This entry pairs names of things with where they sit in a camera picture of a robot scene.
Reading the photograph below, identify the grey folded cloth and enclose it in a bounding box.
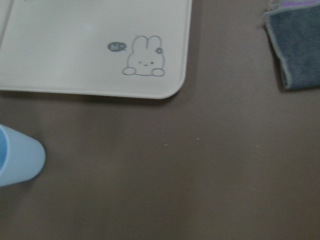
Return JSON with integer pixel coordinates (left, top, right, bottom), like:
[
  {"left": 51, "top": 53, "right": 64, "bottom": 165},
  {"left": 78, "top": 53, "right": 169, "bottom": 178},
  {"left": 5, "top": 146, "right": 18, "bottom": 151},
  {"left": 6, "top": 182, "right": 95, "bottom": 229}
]
[{"left": 263, "top": 0, "right": 320, "bottom": 90}]

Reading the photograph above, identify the light blue cup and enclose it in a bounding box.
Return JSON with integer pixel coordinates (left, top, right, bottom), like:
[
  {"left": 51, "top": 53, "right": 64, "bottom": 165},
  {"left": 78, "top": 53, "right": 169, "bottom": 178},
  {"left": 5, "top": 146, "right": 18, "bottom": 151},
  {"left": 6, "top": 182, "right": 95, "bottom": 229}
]
[{"left": 0, "top": 125, "right": 46, "bottom": 187}]

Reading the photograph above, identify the cream rabbit tray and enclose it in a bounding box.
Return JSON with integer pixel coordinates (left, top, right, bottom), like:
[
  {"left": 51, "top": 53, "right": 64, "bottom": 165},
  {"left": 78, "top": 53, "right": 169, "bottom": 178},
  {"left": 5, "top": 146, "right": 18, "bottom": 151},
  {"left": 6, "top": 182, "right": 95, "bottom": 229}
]
[{"left": 0, "top": 0, "right": 192, "bottom": 99}]

